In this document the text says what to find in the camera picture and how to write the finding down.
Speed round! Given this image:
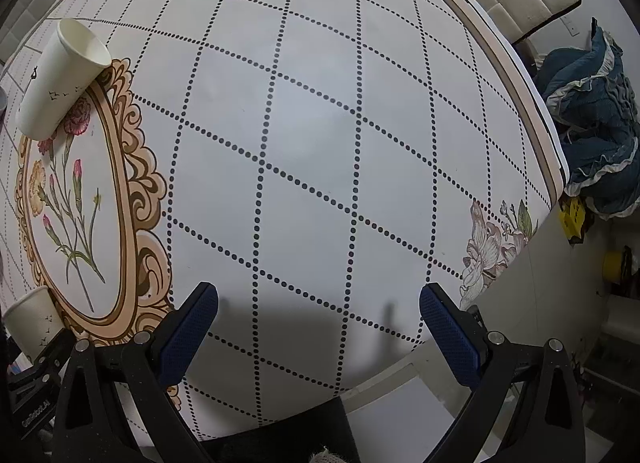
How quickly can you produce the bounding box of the white paper cup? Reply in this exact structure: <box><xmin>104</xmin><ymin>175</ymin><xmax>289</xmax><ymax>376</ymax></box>
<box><xmin>3</xmin><ymin>287</ymin><xmax>64</xmax><ymax>362</ymax></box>
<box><xmin>16</xmin><ymin>19</ymin><xmax>112</xmax><ymax>141</ymax></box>

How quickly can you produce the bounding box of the blue ruffled cloth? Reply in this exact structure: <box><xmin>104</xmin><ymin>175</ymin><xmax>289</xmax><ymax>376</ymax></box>
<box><xmin>535</xmin><ymin>20</ymin><xmax>639</xmax><ymax>219</ymax></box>

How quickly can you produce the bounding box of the yellow black tool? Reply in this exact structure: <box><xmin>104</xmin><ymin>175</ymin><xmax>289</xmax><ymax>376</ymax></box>
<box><xmin>559</xmin><ymin>194</ymin><xmax>587</xmax><ymax>244</ymax></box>

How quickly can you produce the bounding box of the floral patterned table mat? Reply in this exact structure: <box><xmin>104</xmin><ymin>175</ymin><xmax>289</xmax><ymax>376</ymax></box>
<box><xmin>1</xmin><ymin>0</ymin><xmax>567</xmax><ymax>440</ymax></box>

